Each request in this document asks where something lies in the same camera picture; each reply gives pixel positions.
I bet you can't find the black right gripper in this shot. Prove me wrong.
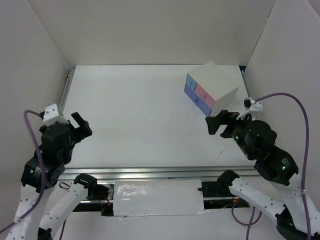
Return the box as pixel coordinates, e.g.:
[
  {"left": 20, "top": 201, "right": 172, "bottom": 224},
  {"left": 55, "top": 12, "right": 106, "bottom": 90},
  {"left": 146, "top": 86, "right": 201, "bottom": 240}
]
[{"left": 205, "top": 108, "right": 256, "bottom": 160}]

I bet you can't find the pink drawer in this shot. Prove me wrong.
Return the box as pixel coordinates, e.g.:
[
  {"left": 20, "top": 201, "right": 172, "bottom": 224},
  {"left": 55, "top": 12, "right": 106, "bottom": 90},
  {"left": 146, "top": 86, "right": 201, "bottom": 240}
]
[{"left": 194, "top": 83, "right": 216, "bottom": 109}]

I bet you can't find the purple-blue drawer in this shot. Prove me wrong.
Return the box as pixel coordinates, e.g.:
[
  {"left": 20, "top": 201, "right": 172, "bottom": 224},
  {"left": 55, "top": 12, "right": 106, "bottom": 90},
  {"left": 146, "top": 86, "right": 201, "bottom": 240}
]
[{"left": 184, "top": 84, "right": 212, "bottom": 117}]

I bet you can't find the light blue drawer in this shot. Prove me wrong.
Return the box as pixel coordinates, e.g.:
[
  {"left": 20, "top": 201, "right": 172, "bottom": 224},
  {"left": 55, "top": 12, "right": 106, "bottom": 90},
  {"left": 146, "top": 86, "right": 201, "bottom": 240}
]
[{"left": 185, "top": 73, "right": 197, "bottom": 91}]

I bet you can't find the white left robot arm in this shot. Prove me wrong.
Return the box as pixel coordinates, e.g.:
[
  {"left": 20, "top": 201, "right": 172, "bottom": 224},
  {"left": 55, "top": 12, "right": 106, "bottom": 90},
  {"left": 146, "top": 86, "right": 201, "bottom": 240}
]
[{"left": 1, "top": 110, "right": 110, "bottom": 240}]

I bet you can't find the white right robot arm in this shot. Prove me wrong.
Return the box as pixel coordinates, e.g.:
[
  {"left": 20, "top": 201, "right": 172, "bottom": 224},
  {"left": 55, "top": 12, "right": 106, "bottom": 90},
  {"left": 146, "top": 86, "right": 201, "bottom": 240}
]
[{"left": 205, "top": 110, "right": 320, "bottom": 240}]

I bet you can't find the white drawer cabinet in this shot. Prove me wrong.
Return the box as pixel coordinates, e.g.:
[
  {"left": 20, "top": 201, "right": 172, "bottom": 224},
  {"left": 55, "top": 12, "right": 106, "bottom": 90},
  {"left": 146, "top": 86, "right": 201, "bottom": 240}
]
[{"left": 187, "top": 61, "right": 239, "bottom": 117}]

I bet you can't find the white front cover board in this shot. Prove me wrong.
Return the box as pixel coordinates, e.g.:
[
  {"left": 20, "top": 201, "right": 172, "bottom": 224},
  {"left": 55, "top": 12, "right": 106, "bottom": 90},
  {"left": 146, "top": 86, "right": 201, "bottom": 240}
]
[{"left": 113, "top": 179, "right": 205, "bottom": 217}]

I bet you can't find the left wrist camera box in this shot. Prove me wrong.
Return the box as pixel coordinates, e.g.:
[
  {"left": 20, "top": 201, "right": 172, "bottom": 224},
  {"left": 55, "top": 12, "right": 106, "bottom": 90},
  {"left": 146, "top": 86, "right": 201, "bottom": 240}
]
[{"left": 42, "top": 103, "right": 66, "bottom": 126}]

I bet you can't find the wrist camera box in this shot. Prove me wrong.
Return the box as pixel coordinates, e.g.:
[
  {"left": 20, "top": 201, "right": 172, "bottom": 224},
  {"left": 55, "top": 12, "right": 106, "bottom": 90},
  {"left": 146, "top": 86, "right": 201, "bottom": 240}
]
[
  {"left": 243, "top": 97, "right": 263, "bottom": 115},
  {"left": 42, "top": 103, "right": 66, "bottom": 126}
]

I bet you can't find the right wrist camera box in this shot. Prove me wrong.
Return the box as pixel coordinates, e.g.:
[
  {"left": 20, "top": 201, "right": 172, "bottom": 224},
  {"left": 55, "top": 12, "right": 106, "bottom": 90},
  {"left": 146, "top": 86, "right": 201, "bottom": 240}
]
[{"left": 243, "top": 97, "right": 263, "bottom": 115}]

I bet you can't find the aluminium frame rail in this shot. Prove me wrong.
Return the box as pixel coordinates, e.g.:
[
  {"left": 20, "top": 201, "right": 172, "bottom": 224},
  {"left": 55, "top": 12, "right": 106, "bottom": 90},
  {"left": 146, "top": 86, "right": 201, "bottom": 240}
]
[{"left": 60, "top": 65, "right": 258, "bottom": 184}]

